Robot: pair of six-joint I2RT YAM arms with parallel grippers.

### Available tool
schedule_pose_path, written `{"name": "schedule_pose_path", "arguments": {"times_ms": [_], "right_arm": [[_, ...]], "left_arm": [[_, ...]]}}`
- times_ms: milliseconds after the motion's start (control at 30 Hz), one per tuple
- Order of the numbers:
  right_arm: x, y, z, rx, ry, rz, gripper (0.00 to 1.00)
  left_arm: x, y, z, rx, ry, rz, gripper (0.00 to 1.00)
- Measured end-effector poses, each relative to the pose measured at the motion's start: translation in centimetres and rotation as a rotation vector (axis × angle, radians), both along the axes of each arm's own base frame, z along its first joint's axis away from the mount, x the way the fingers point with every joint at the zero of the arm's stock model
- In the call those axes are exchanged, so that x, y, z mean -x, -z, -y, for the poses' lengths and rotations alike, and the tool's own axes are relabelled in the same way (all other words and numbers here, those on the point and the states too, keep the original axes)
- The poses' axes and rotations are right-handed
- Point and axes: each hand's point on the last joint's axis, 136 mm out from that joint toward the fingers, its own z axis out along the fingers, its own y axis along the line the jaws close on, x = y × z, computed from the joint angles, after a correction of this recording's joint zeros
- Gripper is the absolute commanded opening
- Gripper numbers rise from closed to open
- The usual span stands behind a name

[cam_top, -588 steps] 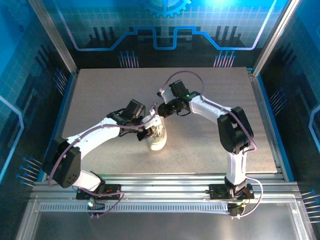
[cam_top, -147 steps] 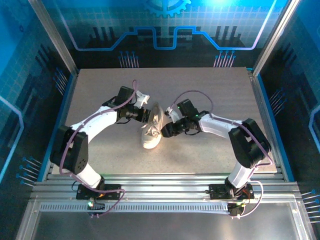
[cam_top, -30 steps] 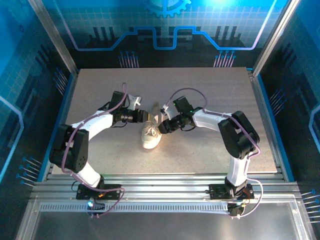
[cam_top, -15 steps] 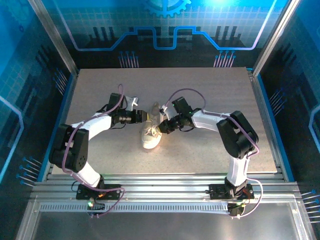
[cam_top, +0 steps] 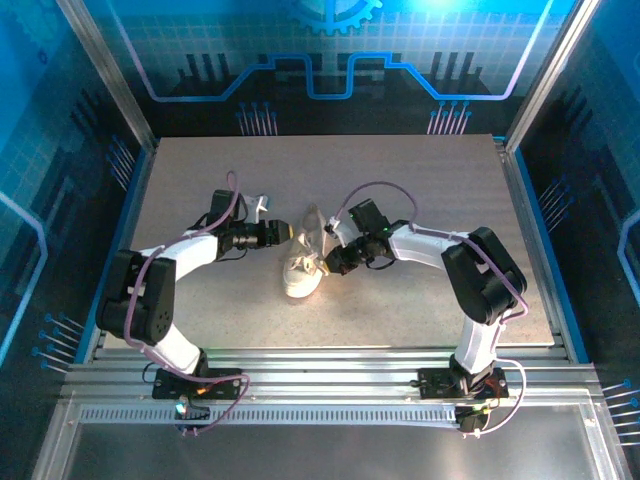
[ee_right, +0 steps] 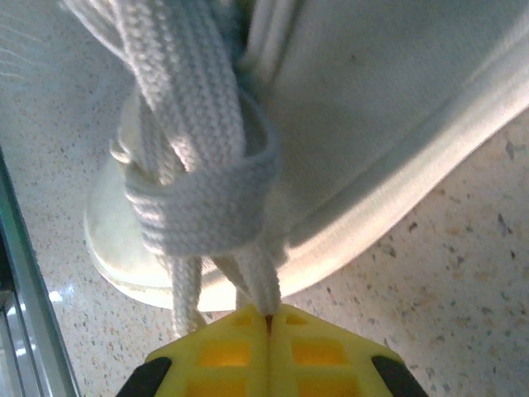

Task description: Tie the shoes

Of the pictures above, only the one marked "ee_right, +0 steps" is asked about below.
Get white canvas shoe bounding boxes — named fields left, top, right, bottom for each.
left=82, top=0, right=529, bottom=311

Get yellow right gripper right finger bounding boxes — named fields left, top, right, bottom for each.
left=266, top=304, right=431, bottom=397

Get white shoelace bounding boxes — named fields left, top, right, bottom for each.
left=57, top=0, right=286, bottom=338

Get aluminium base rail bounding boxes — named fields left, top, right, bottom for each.
left=0, top=144, right=82, bottom=397

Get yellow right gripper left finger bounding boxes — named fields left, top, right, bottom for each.
left=117, top=304, right=269, bottom=397

